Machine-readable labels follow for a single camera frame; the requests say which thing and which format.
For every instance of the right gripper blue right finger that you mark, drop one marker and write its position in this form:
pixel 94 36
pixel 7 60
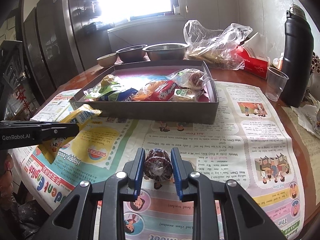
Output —
pixel 181 170

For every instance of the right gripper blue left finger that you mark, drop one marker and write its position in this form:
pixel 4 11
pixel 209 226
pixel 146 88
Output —
pixel 135 175

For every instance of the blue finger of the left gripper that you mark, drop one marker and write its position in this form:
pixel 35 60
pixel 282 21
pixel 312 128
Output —
pixel 53 130

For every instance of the dark round candy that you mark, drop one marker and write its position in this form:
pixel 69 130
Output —
pixel 157 165

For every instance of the yellow snack packet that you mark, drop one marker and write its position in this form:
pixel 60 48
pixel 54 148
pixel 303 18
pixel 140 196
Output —
pixel 81 117

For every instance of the green jelly snack bag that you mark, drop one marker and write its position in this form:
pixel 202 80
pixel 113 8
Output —
pixel 106 86

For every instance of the round cookie green label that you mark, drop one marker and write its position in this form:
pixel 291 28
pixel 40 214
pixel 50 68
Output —
pixel 185 94

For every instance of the blue snack packet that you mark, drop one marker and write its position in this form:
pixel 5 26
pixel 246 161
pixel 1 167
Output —
pixel 125 94

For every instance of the red snack bar wrapper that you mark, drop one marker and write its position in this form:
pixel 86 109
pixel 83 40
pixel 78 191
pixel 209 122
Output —
pixel 164 92

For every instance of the clear bag red pastry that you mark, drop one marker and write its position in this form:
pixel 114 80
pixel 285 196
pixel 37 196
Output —
pixel 190 78

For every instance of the orange pastry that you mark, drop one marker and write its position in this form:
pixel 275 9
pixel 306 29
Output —
pixel 145 92

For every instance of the person's left hand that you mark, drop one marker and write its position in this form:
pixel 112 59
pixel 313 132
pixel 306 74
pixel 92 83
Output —
pixel 6 184

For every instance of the left English newspaper sheet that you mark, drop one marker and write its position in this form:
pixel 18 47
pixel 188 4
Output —
pixel 100 150

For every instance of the english newspaper sheet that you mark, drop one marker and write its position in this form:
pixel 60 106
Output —
pixel 100 150
pixel 246 143

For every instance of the right English newspaper sheet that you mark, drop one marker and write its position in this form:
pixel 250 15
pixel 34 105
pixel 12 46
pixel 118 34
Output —
pixel 246 143

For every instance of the grey shallow cardboard box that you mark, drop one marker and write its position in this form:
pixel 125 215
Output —
pixel 137 75

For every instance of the small white ceramic bowl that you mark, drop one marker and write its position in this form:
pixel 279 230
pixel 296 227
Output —
pixel 107 60

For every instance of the small dark steel bowl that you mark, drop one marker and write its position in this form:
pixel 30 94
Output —
pixel 132 54

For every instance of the large steel bowl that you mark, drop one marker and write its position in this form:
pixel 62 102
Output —
pixel 166 51

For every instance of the clear plastic bag with bread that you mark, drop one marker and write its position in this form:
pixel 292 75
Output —
pixel 218 47

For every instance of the clear plastic cup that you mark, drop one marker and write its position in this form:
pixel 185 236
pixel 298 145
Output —
pixel 276 81

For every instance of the yellowed paper sheet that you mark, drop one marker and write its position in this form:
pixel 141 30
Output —
pixel 310 141

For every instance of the red tissue box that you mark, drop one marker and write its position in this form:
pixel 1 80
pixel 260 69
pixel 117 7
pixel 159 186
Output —
pixel 254 53

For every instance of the papers under steel cup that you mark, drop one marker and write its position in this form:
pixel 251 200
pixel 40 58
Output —
pixel 308 114

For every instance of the white medicine bottle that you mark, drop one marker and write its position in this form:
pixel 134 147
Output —
pixel 278 62

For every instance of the flower bouquet in white vase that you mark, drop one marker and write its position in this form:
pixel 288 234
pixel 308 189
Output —
pixel 314 69

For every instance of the black thermos flask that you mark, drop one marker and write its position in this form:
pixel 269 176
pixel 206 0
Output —
pixel 297 58

